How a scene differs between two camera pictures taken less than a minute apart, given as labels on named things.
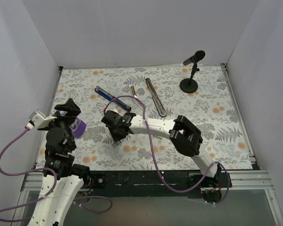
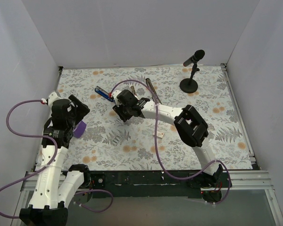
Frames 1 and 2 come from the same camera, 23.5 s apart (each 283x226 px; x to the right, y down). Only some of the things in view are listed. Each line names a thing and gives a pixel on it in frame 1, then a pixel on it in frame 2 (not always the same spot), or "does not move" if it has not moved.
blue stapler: (107, 96) does not move
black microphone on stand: (190, 85) does not move
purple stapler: (77, 127) does not move
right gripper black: (115, 133) to (120, 112)
